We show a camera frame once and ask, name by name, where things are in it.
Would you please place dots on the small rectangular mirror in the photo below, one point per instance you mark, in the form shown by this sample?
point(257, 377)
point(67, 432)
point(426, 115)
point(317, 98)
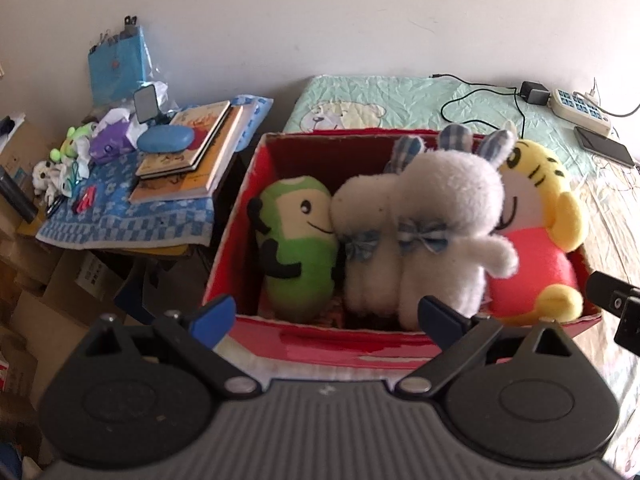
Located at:
point(146, 105)

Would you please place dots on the illustrated hardcover book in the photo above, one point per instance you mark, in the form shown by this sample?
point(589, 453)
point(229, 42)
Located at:
point(200, 140)

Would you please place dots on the blue glasses case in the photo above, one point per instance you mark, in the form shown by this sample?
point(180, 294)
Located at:
point(165, 139)

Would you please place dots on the blue patterned cloth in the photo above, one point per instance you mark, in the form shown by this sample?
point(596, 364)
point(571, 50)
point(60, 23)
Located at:
point(150, 220)

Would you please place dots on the purple plush toy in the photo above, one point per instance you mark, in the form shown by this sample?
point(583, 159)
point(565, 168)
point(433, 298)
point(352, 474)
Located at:
point(110, 142)

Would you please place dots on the white charger plug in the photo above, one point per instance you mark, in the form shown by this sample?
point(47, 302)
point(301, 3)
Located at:
point(591, 95)

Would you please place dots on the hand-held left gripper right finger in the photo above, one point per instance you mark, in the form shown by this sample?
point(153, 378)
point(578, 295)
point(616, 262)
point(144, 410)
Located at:
point(440, 322)

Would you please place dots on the stack of books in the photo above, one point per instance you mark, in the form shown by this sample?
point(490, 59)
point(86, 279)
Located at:
point(190, 185)

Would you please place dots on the small white spotted toy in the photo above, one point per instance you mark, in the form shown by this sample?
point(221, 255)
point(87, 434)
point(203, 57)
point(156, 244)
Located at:
point(47, 177)

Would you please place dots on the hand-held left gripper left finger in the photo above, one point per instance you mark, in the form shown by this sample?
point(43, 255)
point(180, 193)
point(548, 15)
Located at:
point(215, 317)

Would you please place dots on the green bean plush toy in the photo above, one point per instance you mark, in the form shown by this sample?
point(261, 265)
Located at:
point(295, 260)

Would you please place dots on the blue gift bag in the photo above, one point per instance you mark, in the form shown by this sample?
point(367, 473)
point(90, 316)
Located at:
point(115, 70)

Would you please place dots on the black power adapter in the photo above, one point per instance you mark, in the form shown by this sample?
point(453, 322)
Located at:
point(535, 94)

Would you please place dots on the pile of cardboard boxes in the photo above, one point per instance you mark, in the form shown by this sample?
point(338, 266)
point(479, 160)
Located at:
point(50, 310)

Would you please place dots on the cartoon print bed sheet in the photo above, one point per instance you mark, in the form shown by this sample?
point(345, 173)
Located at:
point(390, 100)

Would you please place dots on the green frog toy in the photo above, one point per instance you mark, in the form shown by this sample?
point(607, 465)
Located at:
point(75, 140)

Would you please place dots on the yellow tiger plush toy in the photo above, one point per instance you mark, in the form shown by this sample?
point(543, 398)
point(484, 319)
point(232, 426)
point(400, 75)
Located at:
point(525, 260)

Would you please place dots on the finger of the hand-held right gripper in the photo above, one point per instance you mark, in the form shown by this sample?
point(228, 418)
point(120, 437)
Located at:
point(631, 327)
point(607, 292)

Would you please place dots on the white bunny plush blue bow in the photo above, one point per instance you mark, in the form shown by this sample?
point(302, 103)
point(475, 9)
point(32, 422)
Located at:
point(360, 210)
point(450, 185)

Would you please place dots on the white power strip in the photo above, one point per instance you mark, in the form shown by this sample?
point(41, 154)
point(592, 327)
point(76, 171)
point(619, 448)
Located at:
point(580, 110)

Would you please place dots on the black tube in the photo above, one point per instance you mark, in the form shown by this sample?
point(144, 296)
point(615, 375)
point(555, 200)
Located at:
point(17, 195)

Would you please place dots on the black smartphone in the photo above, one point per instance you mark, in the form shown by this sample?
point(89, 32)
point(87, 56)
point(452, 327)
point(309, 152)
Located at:
point(605, 147)

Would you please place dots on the blue patterned booklet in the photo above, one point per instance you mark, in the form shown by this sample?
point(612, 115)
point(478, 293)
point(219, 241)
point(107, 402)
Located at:
point(255, 115)

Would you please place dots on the red cardboard box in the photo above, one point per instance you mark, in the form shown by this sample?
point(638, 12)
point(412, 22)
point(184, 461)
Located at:
point(325, 347)

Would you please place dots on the black binder clip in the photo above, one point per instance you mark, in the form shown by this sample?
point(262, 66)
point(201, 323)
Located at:
point(131, 21)

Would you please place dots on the small red plastic item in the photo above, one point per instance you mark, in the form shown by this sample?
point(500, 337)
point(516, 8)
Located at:
point(86, 200)

